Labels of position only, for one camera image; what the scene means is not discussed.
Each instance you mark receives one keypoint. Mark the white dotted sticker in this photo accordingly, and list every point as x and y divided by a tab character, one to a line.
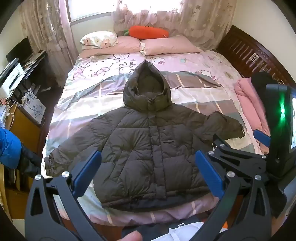
254	58

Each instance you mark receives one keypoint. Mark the wooden cabinet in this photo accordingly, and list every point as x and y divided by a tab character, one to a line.
25	134

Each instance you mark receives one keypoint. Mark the blue cloth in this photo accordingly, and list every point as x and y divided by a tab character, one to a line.
9	148

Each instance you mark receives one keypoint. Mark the white flower-print box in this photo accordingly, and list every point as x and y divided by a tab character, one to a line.
34	106

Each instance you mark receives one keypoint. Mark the black garment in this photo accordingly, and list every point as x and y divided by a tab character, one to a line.
261	82

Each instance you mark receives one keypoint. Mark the floral lace curtain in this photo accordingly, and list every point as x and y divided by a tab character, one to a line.
49	27
185	20

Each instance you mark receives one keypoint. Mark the pink pillow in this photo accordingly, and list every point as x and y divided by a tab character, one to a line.
120	46
168	45

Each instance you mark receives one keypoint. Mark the person's white clothing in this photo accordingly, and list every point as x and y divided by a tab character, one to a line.
192	231

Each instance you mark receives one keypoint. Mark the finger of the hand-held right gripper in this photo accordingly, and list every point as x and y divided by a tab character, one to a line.
242	162
262	138

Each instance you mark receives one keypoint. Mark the orange carrot plush toy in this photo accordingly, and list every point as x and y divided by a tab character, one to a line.
148	31

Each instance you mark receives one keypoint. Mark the olive hooded puffer jacket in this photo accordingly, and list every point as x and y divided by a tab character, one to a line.
143	150

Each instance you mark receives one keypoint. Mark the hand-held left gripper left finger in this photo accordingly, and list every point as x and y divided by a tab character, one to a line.
86	172

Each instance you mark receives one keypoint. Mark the printed pink duvet cover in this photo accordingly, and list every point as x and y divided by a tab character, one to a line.
92	99

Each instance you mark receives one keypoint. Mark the black desk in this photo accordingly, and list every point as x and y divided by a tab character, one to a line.
38	62

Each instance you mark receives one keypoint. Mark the white printer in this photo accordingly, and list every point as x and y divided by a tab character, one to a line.
11	75

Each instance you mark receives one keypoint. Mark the folded pink blanket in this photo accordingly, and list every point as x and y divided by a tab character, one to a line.
252	104

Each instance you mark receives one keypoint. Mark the black computer monitor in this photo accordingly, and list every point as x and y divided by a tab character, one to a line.
19	49

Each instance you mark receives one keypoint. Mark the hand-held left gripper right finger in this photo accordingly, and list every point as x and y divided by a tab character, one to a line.
208	172

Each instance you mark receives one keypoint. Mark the dark wooden headboard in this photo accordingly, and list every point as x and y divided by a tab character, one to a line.
249	48

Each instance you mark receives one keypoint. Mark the white floral pillow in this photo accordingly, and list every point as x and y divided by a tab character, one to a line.
98	39

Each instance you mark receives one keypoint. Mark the person's left hand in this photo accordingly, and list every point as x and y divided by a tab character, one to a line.
131	234

